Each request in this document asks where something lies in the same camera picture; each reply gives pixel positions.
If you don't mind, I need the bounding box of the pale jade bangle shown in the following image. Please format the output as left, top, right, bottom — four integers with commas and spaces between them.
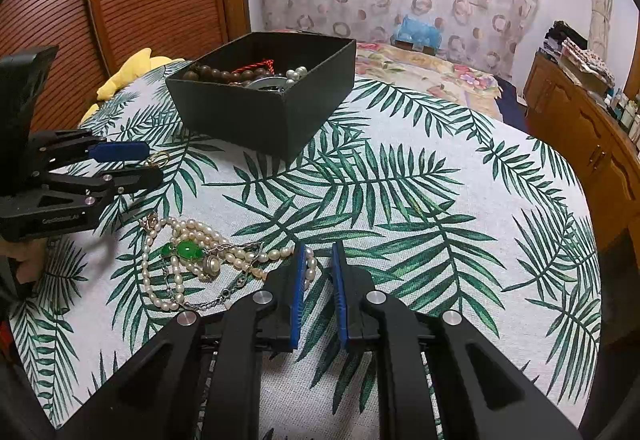
248, 76, 290, 94

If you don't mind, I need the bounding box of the brown cardboard box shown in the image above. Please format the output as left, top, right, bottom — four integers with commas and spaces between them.
391, 38, 436, 55

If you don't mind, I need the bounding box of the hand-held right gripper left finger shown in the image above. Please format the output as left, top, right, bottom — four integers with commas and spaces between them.
55, 243, 308, 440

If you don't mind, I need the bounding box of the navy bed sheet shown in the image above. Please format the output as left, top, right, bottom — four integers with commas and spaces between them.
492, 75, 531, 131

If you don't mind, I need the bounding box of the wooden bead bracelet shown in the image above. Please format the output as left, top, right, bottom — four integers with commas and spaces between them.
190, 63, 273, 87

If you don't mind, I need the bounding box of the stack of dark clothes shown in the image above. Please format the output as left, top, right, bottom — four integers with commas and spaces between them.
542, 20, 588, 58

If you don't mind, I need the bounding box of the row of cosmetic bottles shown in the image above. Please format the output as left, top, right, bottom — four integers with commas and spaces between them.
604, 85, 640, 143

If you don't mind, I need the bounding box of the wooden cabinet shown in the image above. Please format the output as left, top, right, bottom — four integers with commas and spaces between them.
522, 48, 640, 251

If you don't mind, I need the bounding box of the long pearl necklace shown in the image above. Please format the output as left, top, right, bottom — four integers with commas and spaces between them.
140, 216, 318, 312

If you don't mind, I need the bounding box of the folded patterned cloth stack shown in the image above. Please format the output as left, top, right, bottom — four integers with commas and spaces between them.
559, 38, 616, 94

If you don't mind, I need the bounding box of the black box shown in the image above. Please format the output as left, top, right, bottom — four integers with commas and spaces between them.
165, 31, 357, 162

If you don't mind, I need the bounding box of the blue plastic bag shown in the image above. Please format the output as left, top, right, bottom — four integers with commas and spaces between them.
397, 14, 446, 46

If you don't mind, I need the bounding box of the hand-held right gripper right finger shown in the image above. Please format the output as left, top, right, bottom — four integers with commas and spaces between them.
331, 241, 583, 440

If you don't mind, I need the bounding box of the person's left hand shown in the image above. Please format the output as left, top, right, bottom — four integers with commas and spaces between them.
0, 239, 47, 284

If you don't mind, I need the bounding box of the yellow plush toy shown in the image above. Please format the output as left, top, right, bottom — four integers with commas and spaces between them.
80, 48, 188, 121

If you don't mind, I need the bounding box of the green pendant silver necklace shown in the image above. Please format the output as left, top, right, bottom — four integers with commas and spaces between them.
159, 240, 266, 313

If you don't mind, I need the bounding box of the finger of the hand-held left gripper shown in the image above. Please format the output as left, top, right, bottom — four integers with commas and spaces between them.
31, 129, 149, 172
45, 167, 165, 199

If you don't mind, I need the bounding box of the gold-rimmed pearl pendant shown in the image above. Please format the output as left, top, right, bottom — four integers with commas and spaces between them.
200, 254, 222, 280

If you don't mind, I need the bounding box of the leaf-print tablecloth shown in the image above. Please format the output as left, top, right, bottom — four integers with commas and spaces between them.
10, 58, 603, 440

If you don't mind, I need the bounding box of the floral blanket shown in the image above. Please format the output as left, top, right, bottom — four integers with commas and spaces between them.
277, 28, 502, 111

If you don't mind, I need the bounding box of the red string bracelet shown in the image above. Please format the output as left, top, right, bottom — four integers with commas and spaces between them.
236, 59, 277, 74

